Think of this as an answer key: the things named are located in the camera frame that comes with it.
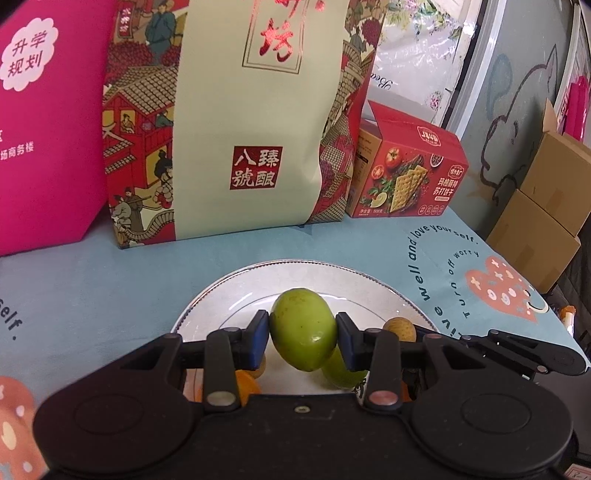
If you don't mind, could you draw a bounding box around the blue printed tablecloth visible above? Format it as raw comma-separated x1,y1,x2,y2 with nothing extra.
0,205,583,464

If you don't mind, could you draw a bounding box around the pink paper bag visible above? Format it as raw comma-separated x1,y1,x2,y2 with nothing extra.
0,0,116,257

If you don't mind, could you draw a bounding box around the medium orange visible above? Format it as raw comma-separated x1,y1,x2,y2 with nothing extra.
235,369,264,408

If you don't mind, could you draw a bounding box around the tan longan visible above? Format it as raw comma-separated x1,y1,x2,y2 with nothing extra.
383,317,416,343

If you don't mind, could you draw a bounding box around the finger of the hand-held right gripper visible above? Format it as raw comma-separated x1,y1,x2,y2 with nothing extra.
462,329,588,377

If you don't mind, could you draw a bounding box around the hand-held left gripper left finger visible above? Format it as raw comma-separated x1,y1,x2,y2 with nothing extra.
120,310,271,413

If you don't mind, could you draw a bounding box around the brown cardboard box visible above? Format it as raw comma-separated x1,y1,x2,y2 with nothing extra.
519,99,591,238
486,189,581,294

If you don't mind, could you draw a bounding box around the white plate with blue rim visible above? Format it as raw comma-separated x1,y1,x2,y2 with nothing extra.
170,261,441,403

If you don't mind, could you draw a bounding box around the pink packet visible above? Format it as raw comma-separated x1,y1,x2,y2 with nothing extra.
566,76,591,134

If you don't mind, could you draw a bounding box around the large green jujube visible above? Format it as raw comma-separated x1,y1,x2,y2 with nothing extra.
269,288,339,371

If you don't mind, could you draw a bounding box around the white floral plastic bag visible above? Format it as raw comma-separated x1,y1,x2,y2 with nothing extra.
365,0,490,130

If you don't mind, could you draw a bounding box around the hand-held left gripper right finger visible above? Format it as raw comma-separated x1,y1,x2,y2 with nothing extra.
335,312,468,412

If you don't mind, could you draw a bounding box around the white pole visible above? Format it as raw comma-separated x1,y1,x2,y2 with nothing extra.
438,0,509,134

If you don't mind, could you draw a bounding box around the red cracker box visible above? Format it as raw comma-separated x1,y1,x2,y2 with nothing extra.
344,100,468,219

